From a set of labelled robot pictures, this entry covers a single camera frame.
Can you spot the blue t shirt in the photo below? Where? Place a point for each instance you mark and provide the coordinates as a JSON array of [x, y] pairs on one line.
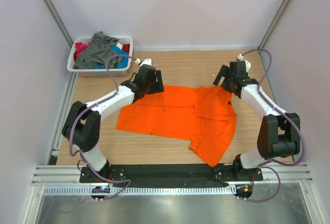
[[119, 62]]

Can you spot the slotted white cable duct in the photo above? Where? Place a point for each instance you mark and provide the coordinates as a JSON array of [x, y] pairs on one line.
[[101, 190]]

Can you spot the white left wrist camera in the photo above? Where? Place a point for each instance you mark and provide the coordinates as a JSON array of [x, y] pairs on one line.
[[143, 62]]

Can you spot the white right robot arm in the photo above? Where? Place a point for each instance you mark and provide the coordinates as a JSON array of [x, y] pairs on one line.
[[279, 135]]

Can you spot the dark red t shirt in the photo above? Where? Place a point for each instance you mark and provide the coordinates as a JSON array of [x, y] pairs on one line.
[[126, 48]]

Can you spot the pink t shirt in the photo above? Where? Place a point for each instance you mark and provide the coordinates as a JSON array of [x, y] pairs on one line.
[[79, 46]]

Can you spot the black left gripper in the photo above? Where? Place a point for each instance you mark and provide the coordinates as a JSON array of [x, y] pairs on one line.
[[158, 87]]

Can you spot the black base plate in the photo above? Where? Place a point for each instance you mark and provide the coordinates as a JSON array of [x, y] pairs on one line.
[[181, 175]]

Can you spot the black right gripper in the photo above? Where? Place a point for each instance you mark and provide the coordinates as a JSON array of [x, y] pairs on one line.
[[224, 72]]

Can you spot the grey t shirt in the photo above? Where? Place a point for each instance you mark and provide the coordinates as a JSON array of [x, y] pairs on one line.
[[97, 53]]

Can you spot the aluminium front rail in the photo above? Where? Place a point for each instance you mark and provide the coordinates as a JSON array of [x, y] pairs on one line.
[[69, 174]]

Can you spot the white plastic laundry basket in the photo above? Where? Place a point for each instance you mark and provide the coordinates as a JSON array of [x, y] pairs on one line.
[[100, 72]]

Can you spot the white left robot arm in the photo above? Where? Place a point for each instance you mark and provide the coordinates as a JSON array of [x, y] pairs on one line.
[[82, 125]]

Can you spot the orange t shirt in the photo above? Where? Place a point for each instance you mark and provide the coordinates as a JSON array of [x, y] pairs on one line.
[[205, 116]]

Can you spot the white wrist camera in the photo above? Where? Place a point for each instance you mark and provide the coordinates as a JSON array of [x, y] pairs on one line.
[[143, 62], [247, 63]]

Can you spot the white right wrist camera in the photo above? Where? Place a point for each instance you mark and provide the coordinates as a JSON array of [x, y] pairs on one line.
[[247, 63]]

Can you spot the white garment in basket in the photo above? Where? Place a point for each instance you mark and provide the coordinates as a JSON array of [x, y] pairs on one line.
[[120, 46]]

